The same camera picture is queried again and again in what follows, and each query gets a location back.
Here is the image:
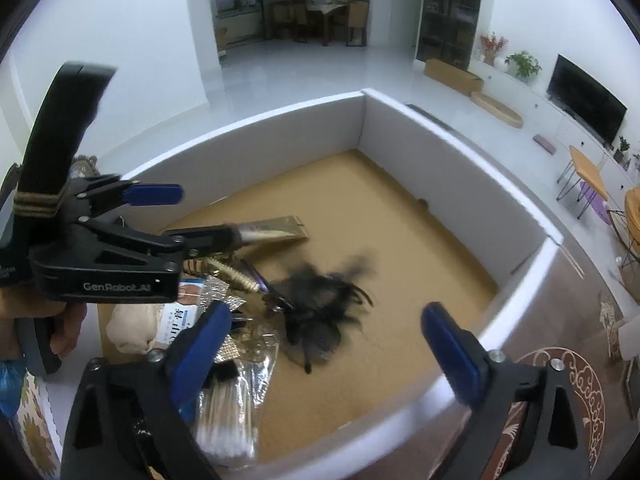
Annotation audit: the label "silver sequin bow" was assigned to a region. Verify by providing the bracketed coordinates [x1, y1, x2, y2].
[196, 275, 245, 364]

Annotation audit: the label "blue white ointment box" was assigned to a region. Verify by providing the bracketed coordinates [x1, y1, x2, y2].
[156, 278, 208, 424]

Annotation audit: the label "cream knitted hat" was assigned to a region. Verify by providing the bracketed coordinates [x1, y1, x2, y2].
[105, 304, 163, 356]

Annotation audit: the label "cotton swab bag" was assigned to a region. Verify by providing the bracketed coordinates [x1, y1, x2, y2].
[192, 344, 279, 470]

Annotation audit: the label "black printed box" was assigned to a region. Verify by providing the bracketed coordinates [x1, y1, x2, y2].
[203, 360, 240, 389]

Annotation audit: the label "blue framed eyeglasses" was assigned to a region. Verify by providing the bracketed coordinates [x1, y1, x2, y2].
[240, 258, 280, 312]

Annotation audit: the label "gold tube with cap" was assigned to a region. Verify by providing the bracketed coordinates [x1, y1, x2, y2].
[235, 216, 308, 246]

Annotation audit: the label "black feather hair clip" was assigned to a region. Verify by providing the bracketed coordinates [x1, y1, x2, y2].
[265, 256, 373, 375]

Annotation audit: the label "blue sleeved left forearm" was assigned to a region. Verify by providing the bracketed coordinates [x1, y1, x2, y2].
[0, 358, 27, 419]

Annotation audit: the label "person's left hand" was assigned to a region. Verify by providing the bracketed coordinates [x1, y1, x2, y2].
[0, 286, 87, 361]

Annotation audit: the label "large white cardboard box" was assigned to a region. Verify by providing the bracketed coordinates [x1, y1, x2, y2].
[120, 89, 564, 479]

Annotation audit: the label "orange side table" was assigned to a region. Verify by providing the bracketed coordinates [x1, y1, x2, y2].
[556, 145, 608, 219]

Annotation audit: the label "white tv cabinet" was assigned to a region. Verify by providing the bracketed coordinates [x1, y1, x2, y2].
[469, 60, 636, 209]

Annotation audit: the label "small potted plant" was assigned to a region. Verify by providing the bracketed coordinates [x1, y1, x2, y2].
[614, 136, 630, 164]

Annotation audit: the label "black television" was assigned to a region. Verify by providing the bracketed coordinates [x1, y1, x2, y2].
[547, 54, 627, 148]

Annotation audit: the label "green potted plant left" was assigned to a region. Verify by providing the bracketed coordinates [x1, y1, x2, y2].
[506, 51, 542, 84]

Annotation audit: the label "red flower vase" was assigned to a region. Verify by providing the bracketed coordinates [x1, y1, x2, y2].
[480, 32, 508, 66]

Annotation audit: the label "dark bookshelf cabinet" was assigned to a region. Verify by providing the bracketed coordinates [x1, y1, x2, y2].
[416, 0, 480, 70]

